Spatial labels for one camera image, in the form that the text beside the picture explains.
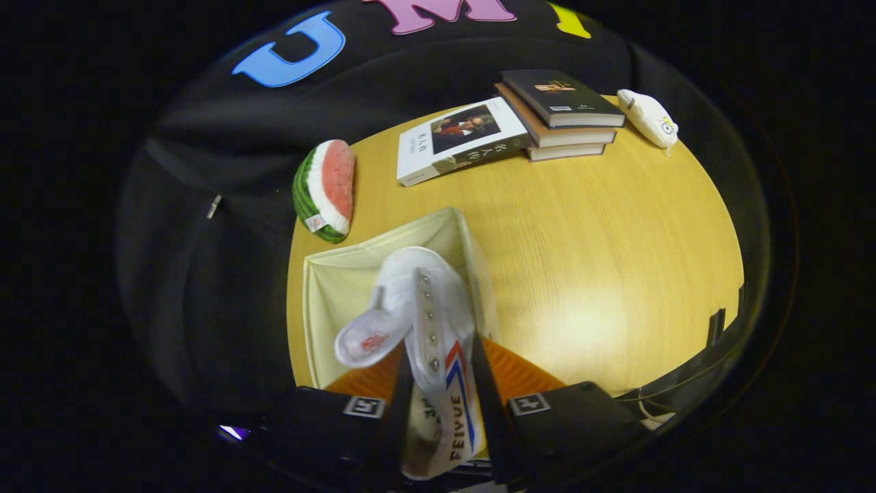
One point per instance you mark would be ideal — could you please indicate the white canvas shoe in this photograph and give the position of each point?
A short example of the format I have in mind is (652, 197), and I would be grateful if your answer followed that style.
(438, 322)

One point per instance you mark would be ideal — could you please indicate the beige fabric storage box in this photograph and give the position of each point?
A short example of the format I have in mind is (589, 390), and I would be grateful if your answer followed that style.
(342, 287)

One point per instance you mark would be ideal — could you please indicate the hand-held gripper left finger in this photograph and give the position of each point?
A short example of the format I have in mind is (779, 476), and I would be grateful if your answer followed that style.
(321, 428)

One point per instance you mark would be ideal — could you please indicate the brown cover book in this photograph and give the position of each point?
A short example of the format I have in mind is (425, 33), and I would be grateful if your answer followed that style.
(568, 137)

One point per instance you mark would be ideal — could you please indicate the watermelon slice plush toy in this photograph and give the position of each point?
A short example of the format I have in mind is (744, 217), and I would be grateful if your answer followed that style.
(328, 188)

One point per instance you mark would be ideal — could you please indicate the white plush toy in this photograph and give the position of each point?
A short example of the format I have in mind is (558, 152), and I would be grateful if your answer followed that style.
(650, 118)

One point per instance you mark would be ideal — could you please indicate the dark hardcover book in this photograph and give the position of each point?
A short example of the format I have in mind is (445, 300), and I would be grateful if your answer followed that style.
(554, 96)

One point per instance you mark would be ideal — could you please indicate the thin brown book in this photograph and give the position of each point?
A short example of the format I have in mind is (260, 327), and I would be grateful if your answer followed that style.
(568, 152)

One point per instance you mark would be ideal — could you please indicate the white book with portrait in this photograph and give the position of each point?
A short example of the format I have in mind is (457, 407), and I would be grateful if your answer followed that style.
(458, 140)

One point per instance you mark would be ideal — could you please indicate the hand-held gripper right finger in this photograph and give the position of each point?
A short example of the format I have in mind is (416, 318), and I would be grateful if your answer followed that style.
(568, 418)

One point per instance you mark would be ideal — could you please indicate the silver metal clip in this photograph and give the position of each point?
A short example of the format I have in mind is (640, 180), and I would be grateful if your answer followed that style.
(214, 205)

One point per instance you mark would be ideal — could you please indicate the computer screen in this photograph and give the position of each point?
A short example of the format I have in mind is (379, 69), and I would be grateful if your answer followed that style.
(233, 432)

